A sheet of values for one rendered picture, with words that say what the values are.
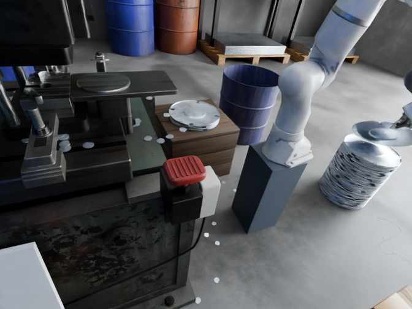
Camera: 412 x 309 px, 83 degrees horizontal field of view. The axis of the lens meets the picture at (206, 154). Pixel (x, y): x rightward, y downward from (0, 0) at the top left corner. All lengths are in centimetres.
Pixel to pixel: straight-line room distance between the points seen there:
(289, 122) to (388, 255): 96
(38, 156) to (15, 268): 24
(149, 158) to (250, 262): 77
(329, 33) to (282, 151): 42
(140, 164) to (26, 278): 32
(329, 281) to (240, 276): 41
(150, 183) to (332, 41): 62
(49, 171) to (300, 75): 67
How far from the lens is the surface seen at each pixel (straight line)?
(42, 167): 49
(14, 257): 60
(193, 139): 119
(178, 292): 107
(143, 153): 62
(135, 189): 54
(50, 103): 61
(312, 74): 81
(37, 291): 68
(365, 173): 149
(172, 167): 41
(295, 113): 88
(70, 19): 57
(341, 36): 80
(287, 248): 130
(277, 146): 95
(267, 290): 117
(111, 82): 65
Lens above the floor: 104
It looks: 39 degrees down
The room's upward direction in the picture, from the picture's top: 8 degrees clockwise
